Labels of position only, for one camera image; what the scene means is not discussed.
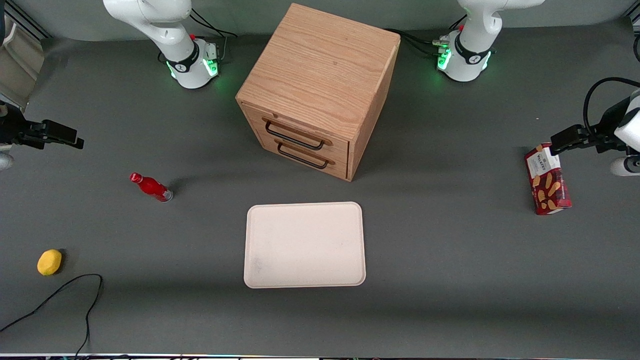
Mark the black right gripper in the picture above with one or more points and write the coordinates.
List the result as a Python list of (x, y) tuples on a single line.
[(14, 129)]

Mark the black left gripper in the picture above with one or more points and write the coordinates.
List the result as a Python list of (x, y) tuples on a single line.
[(606, 125)]

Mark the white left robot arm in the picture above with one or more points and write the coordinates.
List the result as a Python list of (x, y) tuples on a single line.
[(470, 55)]

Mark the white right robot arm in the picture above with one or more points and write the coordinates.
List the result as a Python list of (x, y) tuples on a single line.
[(165, 30)]

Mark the wooden two-drawer cabinet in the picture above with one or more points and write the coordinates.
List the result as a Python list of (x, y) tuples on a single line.
[(325, 60)]

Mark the red Walkers shortbread box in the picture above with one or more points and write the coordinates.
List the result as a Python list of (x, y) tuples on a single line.
[(550, 190)]

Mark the beige bin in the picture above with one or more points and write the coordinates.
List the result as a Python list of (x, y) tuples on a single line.
[(17, 60)]

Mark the red plastic bottle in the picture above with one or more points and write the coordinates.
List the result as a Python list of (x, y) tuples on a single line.
[(152, 188)]

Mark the yellow lemon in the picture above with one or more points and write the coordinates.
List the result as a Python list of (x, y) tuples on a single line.
[(49, 262)]

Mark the cream rectangular tray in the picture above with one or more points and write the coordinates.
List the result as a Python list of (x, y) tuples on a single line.
[(305, 245)]

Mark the dark aluminium frame rail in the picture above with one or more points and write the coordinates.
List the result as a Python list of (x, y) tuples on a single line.
[(27, 22)]

